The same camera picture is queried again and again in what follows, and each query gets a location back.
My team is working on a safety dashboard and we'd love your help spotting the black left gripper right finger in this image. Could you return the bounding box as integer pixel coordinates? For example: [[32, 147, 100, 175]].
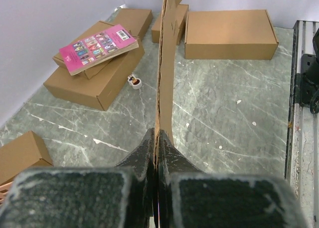
[[157, 131, 307, 228]]

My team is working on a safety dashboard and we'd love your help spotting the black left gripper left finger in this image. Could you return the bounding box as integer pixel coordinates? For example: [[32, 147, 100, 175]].
[[0, 129, 154, 228]]

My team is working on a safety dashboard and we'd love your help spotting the cardboard box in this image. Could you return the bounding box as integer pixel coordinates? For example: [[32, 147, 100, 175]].
[[153, 0, 182, 169]]

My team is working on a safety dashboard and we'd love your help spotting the small brown box by organizer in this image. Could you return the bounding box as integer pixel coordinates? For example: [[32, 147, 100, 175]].
[[0, 131, 53, 185]]

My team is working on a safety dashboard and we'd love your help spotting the big brown box front right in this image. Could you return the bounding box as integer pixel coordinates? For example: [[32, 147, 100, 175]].
[[184, 9, 279, 60]]

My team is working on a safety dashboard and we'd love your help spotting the brown box back right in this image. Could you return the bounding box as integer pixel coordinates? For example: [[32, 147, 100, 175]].
[[112, 8, 153, 40]]

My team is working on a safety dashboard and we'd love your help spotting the small brown box right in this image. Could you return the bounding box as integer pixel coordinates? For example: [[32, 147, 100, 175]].
[[151, 4, 189, 46]]

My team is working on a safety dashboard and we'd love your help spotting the cartoon boy eraser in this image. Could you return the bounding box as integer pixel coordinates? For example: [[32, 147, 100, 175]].
[[128, 74, 142, 90]]

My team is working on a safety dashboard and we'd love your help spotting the peach plastic file organizer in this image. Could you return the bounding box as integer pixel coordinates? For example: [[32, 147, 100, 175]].
[[0, 181, 13, 206]]

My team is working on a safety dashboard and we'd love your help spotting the pink children's book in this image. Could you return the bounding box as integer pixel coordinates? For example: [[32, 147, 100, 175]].
[[59, 24, 139, 76]]

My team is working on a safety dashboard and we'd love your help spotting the aluminium mounting rail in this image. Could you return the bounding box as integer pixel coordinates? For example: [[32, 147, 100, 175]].
[[285, 20, 319, 228]]

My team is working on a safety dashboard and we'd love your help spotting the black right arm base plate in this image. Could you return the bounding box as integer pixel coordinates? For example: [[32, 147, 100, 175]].
[[297, 29, 319, 114]]

